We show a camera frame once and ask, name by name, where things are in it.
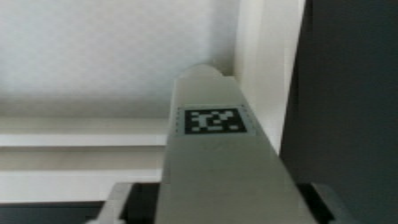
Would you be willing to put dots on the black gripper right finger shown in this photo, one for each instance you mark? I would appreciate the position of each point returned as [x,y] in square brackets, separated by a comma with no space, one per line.
[326,204]

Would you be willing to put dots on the white desk leg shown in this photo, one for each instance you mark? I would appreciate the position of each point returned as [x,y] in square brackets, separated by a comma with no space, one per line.
[226,183]

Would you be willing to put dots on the white U-shaped fence frame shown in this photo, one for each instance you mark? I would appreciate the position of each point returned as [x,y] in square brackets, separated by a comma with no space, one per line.
[68,173]

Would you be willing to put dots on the white desk top tray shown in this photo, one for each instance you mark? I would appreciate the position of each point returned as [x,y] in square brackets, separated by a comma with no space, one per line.
[93,53]

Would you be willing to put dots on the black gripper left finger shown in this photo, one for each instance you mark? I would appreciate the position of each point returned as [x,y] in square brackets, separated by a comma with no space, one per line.
[130,204]

